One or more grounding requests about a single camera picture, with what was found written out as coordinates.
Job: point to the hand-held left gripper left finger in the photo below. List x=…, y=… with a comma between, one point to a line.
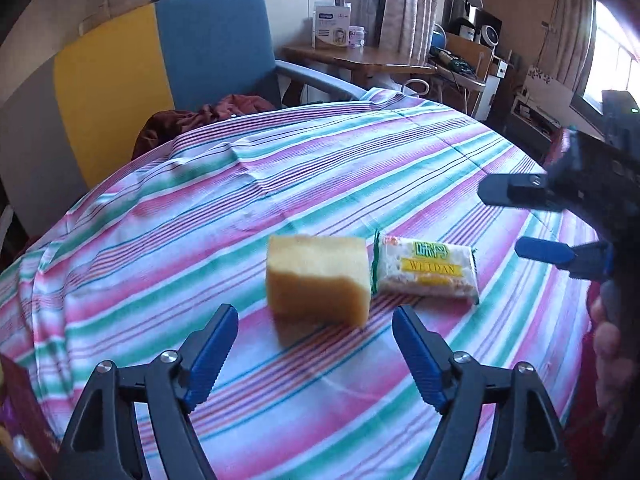
x=210, y=355

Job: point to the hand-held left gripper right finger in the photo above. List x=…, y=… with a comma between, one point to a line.
x=420, y=360

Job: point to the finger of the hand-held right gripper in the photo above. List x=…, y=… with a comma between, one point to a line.
x=520, y=192
x=545, y=252

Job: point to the yellow white snack packet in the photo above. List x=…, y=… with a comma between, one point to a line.
x=425, y=270

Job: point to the yellow sponge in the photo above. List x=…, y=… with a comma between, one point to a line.
x=315, y=280

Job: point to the person's right hand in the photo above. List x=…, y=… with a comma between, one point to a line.
x=607, y=350

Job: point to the white cabinet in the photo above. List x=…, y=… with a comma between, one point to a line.
x=490, y=90

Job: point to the window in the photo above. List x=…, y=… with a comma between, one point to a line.
x=607, y=45

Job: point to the brown cardboard box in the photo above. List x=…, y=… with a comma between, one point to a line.
x=465, y=55

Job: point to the red garment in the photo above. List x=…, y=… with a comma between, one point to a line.
x=585, y=410

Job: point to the white round fan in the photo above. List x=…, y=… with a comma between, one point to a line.
x=491, y=32

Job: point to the blue ball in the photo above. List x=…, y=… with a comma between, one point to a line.
x=441, y=37

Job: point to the black appliance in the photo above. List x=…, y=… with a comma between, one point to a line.
x=465, y=17

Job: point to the striped table cloth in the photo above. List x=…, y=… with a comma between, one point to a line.
x=300, y=185

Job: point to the wooden side table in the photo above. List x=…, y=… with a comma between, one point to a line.
x=350, y=57

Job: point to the pink patterned curtain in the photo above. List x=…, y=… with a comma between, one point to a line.
x=405, y=5

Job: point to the small pale jar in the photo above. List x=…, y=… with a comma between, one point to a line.
x=357, y=37

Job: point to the dark red cloth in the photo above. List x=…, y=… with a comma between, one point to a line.
x=200, y=117

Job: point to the white printed box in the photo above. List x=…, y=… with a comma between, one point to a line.
x=330, y=27

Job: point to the grey yellow blue chair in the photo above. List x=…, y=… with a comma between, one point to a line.
x=210, y=45

